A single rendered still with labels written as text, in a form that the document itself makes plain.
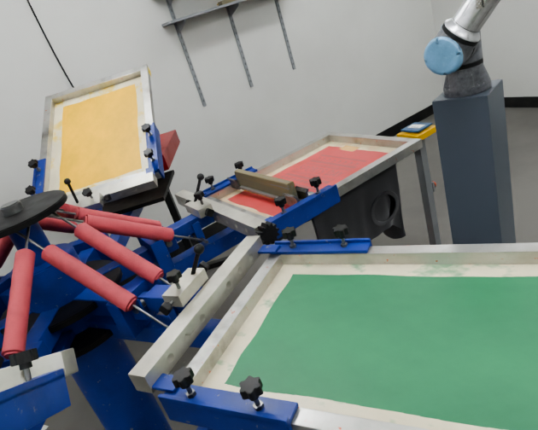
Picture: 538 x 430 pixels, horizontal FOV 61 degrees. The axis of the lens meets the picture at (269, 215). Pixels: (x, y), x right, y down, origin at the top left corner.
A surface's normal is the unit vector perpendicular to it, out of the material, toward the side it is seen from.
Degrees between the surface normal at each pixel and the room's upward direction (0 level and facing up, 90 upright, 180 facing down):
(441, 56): 96
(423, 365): 0
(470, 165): 90
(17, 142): 90
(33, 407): 90
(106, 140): 32
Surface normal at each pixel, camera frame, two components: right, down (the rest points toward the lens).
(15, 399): 0.95, -0.29
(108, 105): -0.20, -0.53
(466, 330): -0.29, -0.87
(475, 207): -0.59, 0.49
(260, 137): 0.54, 0.20
